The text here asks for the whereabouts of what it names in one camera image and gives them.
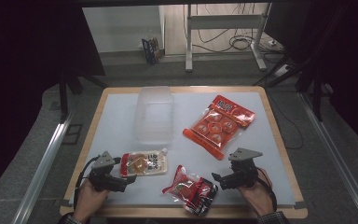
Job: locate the beige snack pouch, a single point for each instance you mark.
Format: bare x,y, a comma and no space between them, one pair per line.
144,163

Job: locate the white metal stand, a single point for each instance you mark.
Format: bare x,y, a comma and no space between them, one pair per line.
223,21

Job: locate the dark curtain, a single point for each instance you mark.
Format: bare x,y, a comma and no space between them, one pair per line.
28,68
348,62

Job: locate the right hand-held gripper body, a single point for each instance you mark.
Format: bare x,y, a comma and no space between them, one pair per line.
244,169

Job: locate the clear plastic container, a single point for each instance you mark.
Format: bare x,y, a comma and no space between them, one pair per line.
154,115

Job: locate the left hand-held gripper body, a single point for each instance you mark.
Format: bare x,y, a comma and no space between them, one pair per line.
103,170

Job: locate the black stand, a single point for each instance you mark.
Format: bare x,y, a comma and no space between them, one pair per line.
295,71
70,85

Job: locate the person's left hand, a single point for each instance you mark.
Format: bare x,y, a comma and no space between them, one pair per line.
88,200

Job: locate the white power strip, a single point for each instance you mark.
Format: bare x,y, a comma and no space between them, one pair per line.
281,70

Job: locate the person's right hand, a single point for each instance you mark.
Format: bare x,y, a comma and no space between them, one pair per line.
256,196

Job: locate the large red snack bag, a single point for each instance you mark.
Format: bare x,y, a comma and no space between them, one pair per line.
217,126

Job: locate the aluminium rail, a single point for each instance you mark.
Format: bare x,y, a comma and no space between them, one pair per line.
335,152
43,168

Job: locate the red and black snack packet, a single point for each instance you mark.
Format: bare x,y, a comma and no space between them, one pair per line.
191,190

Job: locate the white table mat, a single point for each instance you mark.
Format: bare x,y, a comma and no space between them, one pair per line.
183,174

